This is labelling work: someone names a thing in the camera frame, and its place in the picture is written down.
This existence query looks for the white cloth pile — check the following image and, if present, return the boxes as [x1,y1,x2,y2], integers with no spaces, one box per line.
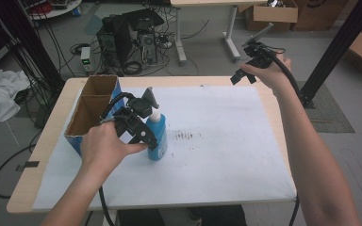
[0,68,31,126]

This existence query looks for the black flat monitor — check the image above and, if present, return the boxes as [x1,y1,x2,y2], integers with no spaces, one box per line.
[122,8,166,33]

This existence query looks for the person's right hand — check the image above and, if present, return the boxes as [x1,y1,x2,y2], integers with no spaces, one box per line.
[238,54,293,95]

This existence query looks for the right hand-held gripper black cable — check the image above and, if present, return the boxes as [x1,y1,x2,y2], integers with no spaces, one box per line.
[263,46,303,226]

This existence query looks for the black floor cable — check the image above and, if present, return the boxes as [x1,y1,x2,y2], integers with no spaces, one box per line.
[0,131,43,200]

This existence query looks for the cardboard box with blue sides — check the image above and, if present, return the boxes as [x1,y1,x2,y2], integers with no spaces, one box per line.
[63,74,123,157]

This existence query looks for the round white table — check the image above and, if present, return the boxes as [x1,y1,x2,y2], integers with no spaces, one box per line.
[21,0,83,22]

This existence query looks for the grey computer tower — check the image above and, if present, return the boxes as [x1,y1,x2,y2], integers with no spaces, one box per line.
[139,32,158,66]

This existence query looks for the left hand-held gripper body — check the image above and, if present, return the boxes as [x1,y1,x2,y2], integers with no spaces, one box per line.
[100,87,160,139]

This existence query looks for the closed cardboard box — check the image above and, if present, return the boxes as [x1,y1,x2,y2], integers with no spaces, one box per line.
[294,0,349,32]

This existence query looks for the black tape strip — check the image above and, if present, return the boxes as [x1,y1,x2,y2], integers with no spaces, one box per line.
[15,160,41,172]

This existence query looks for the hand-held gripper black cable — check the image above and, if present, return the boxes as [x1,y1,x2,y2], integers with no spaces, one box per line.
[97,91,137,226]
[263,46,303,226]

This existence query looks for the black computer tower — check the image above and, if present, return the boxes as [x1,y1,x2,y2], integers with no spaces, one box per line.
[95,14,134,76]

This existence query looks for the black coiled cable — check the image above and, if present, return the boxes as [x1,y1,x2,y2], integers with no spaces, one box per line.
[122,60,144,76]

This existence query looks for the person's left hand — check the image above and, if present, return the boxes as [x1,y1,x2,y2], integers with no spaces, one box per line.
[79,121,149,185]

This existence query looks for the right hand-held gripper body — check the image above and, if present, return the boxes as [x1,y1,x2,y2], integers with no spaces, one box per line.
[241,23,278,70]

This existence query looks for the white-legged desk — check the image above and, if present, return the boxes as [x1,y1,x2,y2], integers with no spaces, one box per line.
[169,0,278,67]

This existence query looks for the blue bottle with white neck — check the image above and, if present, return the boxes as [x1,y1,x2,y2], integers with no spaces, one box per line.
[145,107,169,162]

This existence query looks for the white power supply box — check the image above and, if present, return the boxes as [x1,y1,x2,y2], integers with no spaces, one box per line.
[80,46,92,75]

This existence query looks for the open cardboard box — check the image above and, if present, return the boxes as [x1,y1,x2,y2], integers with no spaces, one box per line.
[244,0,299,33]

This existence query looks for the black metal stand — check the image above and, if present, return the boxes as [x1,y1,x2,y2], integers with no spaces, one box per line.
[297,0,362,108]
[0,0,66,93]

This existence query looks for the left hand-held gripper black cable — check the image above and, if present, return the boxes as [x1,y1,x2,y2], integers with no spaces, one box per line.
[97,91,137,226]

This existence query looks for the grey floor mat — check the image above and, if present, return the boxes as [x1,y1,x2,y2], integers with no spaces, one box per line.
[296,80,356,134]

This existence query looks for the white paper mat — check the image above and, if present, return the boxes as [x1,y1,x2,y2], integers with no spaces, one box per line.
[32,86,298,211]

